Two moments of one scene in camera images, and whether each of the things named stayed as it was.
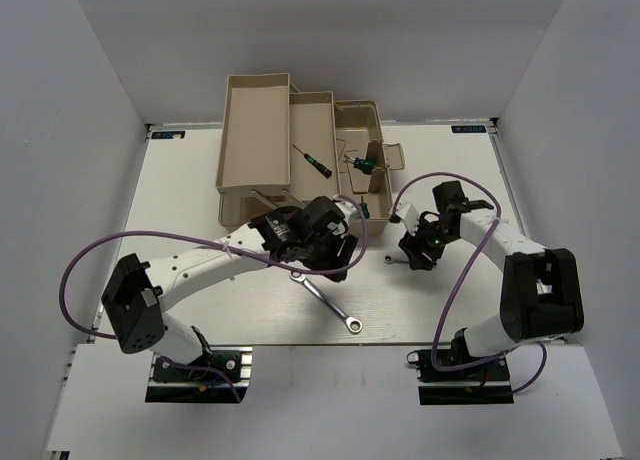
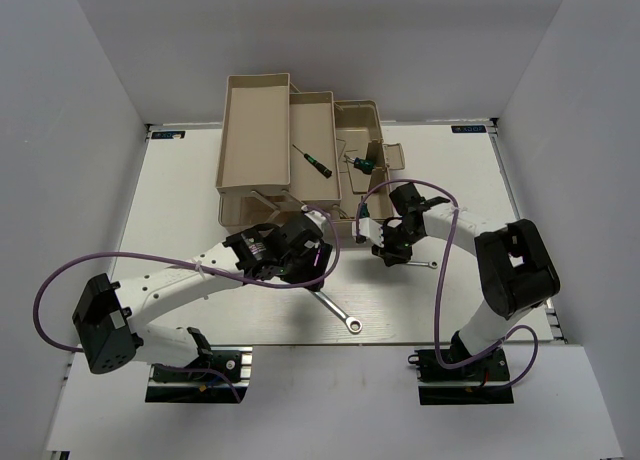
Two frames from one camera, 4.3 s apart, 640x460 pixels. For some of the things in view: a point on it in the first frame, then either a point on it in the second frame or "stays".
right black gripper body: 430,238 → 398,243
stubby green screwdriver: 364,165 stays
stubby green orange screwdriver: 364,206 stays
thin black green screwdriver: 315,163 stays
